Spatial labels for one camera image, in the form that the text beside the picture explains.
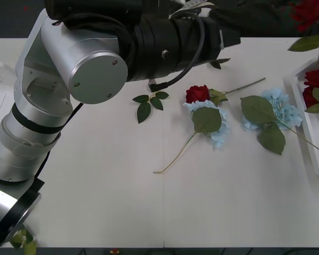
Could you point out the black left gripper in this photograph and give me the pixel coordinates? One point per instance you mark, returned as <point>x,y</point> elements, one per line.
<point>230,41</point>

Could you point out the pale blue flower with stem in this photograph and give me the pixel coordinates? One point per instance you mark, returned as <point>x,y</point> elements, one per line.
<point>220,135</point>
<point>281,106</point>

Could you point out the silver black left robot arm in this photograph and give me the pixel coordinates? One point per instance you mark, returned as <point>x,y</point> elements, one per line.
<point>95,71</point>

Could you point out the small dark green leaf twig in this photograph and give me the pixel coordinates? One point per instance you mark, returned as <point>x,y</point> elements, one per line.
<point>217,64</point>

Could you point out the person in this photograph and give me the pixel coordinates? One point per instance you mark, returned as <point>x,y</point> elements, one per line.
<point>255,21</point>

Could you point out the shallow white box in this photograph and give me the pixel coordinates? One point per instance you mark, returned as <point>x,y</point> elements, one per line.
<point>0,87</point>
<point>305,125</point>

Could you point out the red yellow button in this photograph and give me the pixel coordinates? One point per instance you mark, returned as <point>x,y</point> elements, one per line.
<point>114,251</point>

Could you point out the pale yellow-green leaf twig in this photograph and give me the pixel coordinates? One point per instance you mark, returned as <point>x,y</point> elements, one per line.
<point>29,248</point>

